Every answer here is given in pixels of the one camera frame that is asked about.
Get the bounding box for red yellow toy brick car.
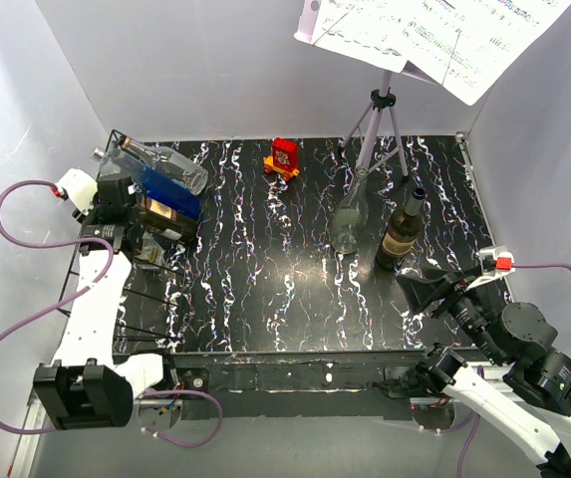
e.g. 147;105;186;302
263;137;300;181

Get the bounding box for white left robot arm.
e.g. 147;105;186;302
33;169;178;430

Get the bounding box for clear square liquor bottle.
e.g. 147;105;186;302
133;232;165;270

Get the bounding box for clear round glass bottle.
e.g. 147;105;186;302
330;165;369;255

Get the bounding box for blue clear vodka bottle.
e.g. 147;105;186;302
92;147;200;220

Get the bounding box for clear glass bottle top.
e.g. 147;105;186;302
117;136;208;195

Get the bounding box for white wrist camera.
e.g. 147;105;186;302
467;246;515;290
50;168;98;223

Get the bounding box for dark red wine bottle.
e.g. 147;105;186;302
375;187;427;270

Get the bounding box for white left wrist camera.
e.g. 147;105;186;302
50;168;98;223

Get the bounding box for aluminium rail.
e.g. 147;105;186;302
7;391;46;478

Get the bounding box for green white wine bottle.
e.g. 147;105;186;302
137;194;197;243

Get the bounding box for black metal base frame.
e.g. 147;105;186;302
164;351;453;420

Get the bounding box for white sheet music pages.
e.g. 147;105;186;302
294;0;570;106

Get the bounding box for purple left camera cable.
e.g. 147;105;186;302
0;179;116;435

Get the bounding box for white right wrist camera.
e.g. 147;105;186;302
467;246;515;290

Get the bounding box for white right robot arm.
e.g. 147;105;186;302
398;259;571;477

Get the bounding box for lilac music stand tripod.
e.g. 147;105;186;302
337;70;410;184

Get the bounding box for black wire wine rack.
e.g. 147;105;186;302
54;128;201;350

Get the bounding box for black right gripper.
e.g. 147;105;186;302
394;262;505;364

